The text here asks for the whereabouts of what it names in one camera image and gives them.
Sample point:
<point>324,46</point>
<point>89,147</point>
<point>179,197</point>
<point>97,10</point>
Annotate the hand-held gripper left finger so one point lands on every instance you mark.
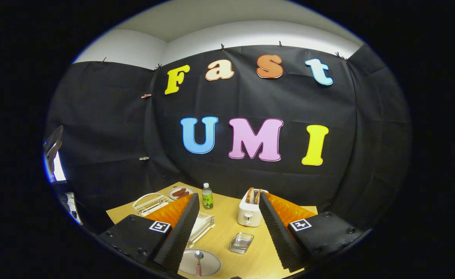
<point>183,232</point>

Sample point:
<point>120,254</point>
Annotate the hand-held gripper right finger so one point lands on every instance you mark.
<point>276,236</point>

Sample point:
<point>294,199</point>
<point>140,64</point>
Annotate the white round plate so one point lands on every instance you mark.
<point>212,263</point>

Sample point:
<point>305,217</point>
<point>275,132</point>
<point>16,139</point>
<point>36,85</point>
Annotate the small plate with sausages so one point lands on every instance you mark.
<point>181,192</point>

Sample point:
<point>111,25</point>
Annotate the cream toaster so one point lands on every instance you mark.
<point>249,215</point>

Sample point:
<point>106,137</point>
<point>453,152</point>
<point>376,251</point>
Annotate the green label drink bottle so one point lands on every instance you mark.
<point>207,199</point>

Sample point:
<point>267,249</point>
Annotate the toasted bread slice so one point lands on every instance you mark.
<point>250,195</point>
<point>257,196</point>

